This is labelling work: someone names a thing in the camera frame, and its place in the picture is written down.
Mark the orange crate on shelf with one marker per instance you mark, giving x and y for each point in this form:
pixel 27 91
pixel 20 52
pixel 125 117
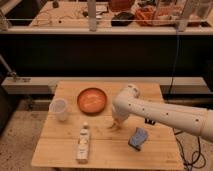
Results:
pixel 152 17

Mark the black rectangular object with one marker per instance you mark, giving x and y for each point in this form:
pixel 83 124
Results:
pixel 150 122

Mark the blue sponge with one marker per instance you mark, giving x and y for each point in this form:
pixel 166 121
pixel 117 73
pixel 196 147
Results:
pixel 138 138

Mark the aluminium frame post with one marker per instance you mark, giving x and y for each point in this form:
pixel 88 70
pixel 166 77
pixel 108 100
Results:
pixel 92 15

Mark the orange ceramic bowl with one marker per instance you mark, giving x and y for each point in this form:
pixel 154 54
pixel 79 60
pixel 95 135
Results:
pixel 92 100

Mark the black bowl on shelf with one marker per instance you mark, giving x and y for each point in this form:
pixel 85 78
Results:
pixel 122 19

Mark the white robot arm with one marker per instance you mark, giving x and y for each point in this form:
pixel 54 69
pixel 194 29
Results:
pixel 193 120

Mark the clear plastic cup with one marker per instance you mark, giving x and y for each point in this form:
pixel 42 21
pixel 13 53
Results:
pixel 59 108

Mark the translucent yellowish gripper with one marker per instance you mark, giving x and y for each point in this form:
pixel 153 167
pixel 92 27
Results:
pixel 117 125

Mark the metal clamp bracket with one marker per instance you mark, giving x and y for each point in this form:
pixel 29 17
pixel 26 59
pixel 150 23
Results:
pixel 16 78

